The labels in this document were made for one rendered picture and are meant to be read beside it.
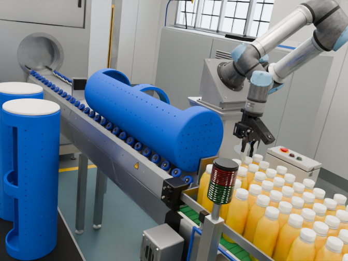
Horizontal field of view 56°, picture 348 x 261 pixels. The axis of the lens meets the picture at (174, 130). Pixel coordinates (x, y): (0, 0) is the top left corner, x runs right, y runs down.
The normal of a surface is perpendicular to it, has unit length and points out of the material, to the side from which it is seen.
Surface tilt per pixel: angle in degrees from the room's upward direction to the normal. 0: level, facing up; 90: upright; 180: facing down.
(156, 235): 0
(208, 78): 90
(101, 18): 90
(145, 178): 70
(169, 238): 0
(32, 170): 90
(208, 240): 90
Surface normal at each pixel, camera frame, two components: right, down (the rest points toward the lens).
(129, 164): -0.69, -0.22
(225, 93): 0.54, -0.43
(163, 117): -0.58, -0.43
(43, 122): 0.68, 0.33
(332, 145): -0.83, 0.07
